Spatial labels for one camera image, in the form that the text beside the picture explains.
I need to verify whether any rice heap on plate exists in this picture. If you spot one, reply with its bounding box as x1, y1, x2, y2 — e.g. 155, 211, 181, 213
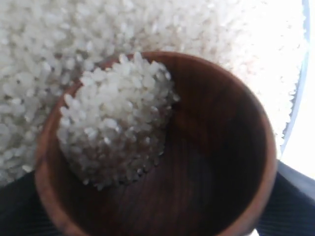
0, 0, 307, 186

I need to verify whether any large steel plate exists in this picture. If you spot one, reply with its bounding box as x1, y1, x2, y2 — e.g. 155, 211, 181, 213
280, 0, 311, 158

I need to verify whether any rice inside wooden cup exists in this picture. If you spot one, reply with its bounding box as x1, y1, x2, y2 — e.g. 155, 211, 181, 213
57, 53, 180, 190

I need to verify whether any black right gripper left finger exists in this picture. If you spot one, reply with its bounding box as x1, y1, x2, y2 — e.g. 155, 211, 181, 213
0, 172, 61, 236

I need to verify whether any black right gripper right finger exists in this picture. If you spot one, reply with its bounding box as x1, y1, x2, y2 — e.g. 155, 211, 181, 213
256, 161, 315, 236

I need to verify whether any brown wooden cup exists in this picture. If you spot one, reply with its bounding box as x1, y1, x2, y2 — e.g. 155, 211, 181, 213
35, 52, 277, 236

